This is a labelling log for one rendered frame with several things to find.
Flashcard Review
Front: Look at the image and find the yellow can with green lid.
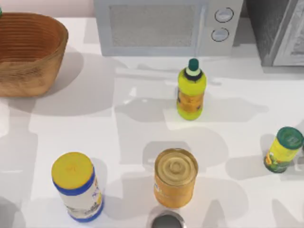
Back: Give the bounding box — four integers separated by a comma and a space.
264, 126, 304, 173

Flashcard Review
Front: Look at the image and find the brown woven basket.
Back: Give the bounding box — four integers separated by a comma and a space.
0, 12, 69, 98

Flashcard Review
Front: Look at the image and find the orange can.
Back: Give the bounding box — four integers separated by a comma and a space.
153, 148, 199, 209

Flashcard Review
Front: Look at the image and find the round microwave knob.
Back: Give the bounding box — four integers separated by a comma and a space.
214, 7, 235, 22
210, 27, 230, 43

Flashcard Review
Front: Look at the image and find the white blue can yellow lid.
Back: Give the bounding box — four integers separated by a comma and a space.
51, 152, 105, 223

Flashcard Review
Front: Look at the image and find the pale microwave oven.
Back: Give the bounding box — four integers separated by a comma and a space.
93, 0, 244, 57

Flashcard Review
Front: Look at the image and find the yellow bottle with green cap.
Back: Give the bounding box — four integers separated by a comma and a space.
176, 58, 208, 121

